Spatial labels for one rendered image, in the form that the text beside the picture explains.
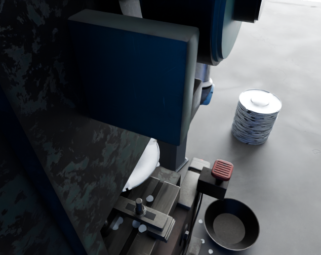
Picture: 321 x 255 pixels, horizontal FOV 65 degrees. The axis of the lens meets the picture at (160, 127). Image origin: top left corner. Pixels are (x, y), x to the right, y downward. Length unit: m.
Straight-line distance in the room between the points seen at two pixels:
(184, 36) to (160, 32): 0.02
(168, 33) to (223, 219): 1.45
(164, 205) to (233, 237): 0.83
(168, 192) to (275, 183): 1.13
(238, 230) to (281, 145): 0.81
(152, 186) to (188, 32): 0.67
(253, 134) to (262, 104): 0.22
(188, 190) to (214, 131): 1.20
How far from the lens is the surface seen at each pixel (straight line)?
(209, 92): 1.29
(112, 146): 0.35
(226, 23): 0.24
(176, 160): 1.63
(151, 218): 0.71
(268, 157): 1.97
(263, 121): 1.87
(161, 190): 0.81
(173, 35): 0.19
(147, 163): 0.78
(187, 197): 0.87
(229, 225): 1.58
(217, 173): 0.80
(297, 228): 1.71
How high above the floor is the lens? 1.38
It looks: 43 degrees down
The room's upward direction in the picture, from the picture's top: straight up
